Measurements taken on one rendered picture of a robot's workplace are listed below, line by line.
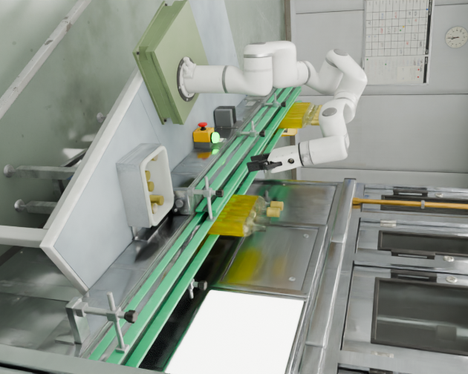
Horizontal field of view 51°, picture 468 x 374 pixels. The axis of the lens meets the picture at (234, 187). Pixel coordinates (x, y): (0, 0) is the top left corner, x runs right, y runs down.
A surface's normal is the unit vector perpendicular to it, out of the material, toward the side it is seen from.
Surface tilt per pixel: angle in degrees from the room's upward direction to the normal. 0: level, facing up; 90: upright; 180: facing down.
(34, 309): 90
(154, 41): 90
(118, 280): 90
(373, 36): 90
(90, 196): 0
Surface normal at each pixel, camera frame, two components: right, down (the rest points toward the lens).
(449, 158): -0.29, 0.43
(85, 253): 0.95, 0.04
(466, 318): -0.09, -0.90
